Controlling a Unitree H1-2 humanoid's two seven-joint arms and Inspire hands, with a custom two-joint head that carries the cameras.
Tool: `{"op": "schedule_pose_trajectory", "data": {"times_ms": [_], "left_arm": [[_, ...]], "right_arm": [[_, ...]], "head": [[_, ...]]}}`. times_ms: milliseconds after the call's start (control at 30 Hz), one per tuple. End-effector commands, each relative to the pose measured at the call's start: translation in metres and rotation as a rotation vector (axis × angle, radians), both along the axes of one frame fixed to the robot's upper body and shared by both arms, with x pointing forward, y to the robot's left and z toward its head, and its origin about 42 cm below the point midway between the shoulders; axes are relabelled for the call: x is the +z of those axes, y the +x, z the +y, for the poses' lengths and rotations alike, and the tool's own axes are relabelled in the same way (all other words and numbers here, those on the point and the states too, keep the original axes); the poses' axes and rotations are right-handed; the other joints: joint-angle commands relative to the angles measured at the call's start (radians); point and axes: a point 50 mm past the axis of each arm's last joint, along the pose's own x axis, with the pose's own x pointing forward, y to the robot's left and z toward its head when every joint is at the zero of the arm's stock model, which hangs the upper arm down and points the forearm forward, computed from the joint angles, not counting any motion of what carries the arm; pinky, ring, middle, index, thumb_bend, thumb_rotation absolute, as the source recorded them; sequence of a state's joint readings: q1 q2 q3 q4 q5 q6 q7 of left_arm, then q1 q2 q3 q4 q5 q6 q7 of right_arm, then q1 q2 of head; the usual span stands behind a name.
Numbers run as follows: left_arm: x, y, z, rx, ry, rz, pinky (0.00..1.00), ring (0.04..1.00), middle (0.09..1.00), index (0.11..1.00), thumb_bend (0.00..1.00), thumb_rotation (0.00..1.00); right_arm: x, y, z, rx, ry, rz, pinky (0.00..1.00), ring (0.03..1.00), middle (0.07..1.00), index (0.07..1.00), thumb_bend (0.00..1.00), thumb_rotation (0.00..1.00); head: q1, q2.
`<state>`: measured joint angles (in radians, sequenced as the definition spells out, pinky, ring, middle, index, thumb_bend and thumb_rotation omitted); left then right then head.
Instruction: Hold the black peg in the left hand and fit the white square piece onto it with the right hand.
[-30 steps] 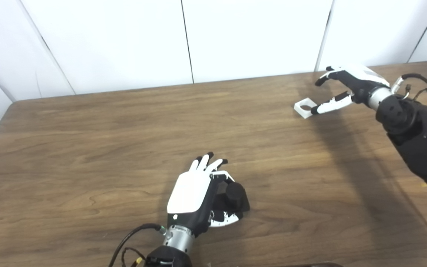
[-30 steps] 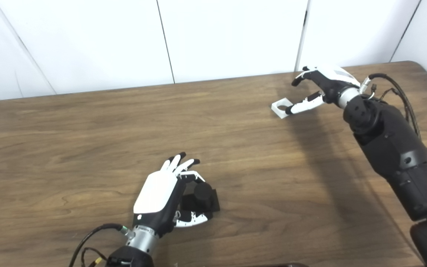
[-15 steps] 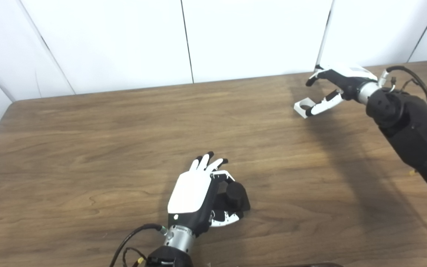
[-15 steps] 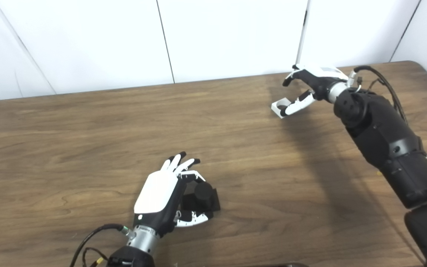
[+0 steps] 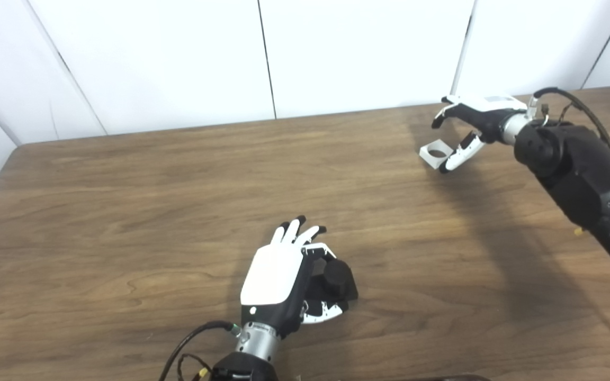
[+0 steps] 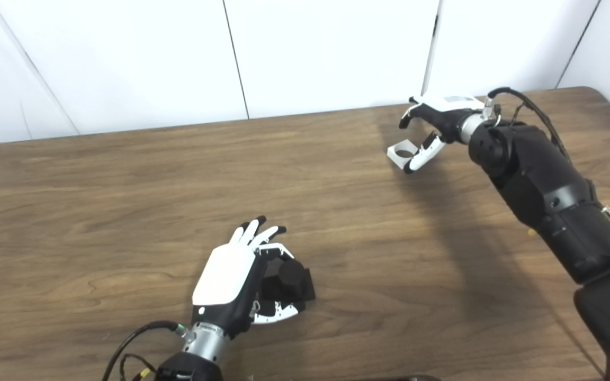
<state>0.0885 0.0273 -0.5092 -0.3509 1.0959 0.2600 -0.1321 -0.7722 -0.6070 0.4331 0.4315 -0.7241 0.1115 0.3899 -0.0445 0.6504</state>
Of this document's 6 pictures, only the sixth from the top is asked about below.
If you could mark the black peg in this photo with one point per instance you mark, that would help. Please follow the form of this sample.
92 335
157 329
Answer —
290 280

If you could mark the black robot chest edge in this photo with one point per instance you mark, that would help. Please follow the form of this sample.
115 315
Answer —
389 378

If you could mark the white square piece with hole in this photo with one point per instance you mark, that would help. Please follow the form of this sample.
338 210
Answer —
395 160

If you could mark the white and black right hand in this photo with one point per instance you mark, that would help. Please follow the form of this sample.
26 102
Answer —
445 116

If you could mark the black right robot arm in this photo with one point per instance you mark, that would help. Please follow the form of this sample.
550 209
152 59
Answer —
554 196

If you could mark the white and black left hand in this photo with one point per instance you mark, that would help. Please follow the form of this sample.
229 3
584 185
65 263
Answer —
225 278

